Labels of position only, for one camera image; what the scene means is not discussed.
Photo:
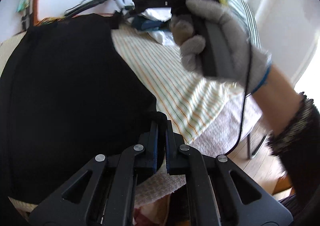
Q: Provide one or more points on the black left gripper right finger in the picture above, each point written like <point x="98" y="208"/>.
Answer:
<point x="219" y="192"/>

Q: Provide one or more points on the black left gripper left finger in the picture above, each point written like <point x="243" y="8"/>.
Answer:
<point x="103" y="191"/>

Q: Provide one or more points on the pink checked bed sheet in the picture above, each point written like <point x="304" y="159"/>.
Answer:
<point x="220" y="136"/>

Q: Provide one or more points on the grey gloved right hand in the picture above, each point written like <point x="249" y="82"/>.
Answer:
<point x="251" y="64"/>

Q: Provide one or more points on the striped yellow blanket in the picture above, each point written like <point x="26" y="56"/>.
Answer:
<point x="191" y="102"/>

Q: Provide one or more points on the black sleeved right forearm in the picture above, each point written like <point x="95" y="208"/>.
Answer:
<point x="294" y="121"/>

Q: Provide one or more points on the pink white checked cloth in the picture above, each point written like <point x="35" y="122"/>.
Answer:
<point x="155" y="213"/>

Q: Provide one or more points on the black garment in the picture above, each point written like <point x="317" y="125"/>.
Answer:
<point x="66" y="96"/>

